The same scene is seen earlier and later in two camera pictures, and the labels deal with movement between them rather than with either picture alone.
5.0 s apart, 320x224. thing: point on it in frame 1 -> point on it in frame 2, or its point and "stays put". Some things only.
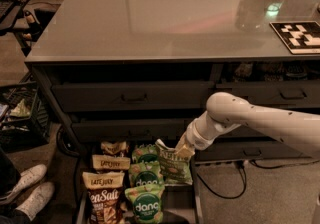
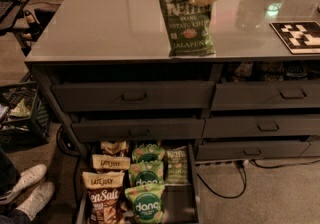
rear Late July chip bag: (116, 149) stays put
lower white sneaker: (36, 199) stays put
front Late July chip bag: (104, 190) stays put
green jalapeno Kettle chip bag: (176, 169) -> (189, 26)
